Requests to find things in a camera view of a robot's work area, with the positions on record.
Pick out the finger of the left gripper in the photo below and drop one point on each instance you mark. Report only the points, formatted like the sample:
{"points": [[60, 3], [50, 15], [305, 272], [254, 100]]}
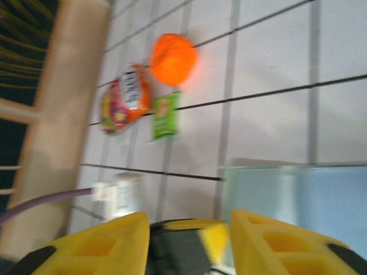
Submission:
{"points": [[183, 249]]}

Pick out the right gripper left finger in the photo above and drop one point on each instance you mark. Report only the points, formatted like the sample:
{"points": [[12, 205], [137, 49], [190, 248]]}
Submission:
{"points": [[94, 249]]}

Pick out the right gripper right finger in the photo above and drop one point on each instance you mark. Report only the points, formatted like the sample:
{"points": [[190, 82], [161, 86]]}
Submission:
{"points": [[286, 252]]}

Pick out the green card holder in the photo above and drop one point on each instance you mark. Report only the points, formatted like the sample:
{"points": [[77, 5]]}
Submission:
{"points": [[315, 200]]}

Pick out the small green packet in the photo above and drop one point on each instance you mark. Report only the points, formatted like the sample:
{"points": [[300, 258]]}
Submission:
{"points": [[164, 120]]}

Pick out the orange snack bag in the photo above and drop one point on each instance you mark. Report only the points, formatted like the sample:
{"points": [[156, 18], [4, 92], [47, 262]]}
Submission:
{"points": [[123, 109]]}

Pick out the orange ball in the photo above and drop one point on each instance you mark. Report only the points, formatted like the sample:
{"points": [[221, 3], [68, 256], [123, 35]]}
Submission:
{"points": [[173, 60]]}

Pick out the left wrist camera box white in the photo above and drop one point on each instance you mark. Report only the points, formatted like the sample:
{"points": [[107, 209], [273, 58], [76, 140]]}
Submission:
{"points": [[120, 194]]}

